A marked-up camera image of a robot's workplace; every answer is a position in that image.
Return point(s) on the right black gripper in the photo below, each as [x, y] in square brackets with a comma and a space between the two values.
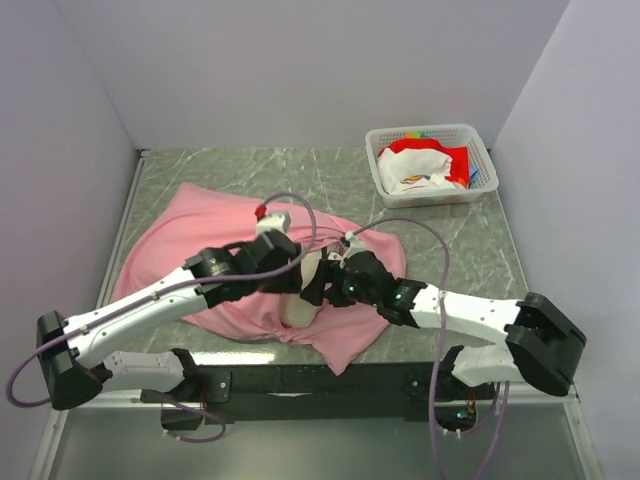
[330, 271]

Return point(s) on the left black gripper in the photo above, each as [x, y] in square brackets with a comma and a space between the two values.
[290, 281]

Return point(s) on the cream pillow with bear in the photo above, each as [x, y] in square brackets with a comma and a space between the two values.
[302, 300]

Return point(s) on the pink pillowcase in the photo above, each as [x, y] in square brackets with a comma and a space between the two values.
[197, 218]

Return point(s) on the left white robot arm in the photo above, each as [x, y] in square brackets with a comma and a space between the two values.
[81, 356]

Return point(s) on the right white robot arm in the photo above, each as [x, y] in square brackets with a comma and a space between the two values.
[528, 341]

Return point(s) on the white and red cloth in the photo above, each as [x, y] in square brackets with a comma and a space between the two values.
[422, 165]

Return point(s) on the colourful cloth in basket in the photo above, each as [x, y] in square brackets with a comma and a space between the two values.
[472, 172]

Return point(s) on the white plastic basket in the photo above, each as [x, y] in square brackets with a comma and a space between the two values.
[450, 135]

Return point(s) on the black base beam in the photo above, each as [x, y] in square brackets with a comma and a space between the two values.
[313, 392]

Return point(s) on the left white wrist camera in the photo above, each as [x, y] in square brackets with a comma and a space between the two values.
[271, 221]

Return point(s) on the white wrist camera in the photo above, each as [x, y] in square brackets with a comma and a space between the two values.
[351, 245]
[271, 221]

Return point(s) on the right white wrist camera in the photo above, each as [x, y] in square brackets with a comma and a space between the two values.
[351, 245]

